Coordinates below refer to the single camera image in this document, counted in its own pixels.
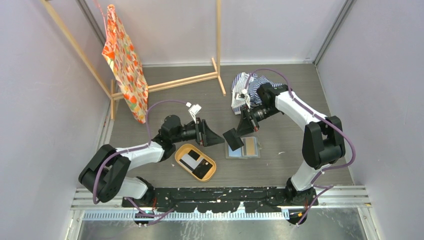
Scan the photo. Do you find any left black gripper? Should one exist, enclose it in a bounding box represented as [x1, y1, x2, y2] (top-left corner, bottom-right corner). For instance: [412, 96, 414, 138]
[172, 117, 225, 147]

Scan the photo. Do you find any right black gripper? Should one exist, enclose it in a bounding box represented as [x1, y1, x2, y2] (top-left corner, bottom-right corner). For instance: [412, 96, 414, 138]
[234, 103, 281, 139]

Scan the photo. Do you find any black VIP credit card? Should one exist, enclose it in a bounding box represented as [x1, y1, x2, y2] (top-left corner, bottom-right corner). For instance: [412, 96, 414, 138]
[223, 128, 245, 151]

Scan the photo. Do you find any gold credit card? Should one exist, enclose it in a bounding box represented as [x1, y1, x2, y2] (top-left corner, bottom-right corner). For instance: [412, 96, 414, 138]
[243, 136, 258, 158]

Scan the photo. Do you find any grey card holder wallet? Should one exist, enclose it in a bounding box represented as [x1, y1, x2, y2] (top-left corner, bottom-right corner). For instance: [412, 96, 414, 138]
[225, 136, 261, 159]

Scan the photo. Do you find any orange oval tray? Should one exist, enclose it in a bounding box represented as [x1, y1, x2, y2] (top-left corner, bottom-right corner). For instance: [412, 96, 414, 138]
[174, 143, 217, 182]

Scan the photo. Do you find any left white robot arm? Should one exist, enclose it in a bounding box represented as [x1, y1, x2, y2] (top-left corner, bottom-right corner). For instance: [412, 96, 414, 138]
[78, 115, 225, 207]

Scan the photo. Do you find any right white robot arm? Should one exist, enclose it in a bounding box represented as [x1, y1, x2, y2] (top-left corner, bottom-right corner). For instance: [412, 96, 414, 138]
[224, 83, 346, 205]

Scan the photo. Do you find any silver credit card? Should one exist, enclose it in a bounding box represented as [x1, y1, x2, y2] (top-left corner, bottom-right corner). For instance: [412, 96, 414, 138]
[179, 155, 201, 172]

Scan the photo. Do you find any glossy black credit card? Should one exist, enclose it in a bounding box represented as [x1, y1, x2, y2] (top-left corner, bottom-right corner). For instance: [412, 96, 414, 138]
[192, 159, 214, 179]

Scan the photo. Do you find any blue striped cloth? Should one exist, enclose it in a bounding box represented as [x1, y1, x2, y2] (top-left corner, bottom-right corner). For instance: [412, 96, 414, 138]
[231, 72, 283, 115]

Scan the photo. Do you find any wooden drying rack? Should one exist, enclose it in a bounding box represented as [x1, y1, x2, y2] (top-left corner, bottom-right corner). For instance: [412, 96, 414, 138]
[41, 0, 227, 120]

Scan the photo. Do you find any orange floral cloth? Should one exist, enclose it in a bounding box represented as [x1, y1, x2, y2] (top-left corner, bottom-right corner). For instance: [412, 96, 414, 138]
[102, 4, 149, 124]

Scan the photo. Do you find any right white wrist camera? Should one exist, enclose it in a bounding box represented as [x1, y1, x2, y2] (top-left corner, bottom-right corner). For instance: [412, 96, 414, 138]
[234, 89, 251, 108]

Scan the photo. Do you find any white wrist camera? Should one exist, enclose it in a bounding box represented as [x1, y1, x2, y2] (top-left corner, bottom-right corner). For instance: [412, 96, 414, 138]
[234, 89, 251, 108]
[185, 102, 202, 123]

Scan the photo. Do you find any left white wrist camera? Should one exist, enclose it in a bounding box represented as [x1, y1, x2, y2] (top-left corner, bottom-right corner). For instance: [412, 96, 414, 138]
[185, 102, 202, 123]

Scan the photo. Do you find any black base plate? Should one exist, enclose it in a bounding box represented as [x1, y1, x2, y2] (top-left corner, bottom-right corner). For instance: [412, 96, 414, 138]
[122, 186, 318, 213]

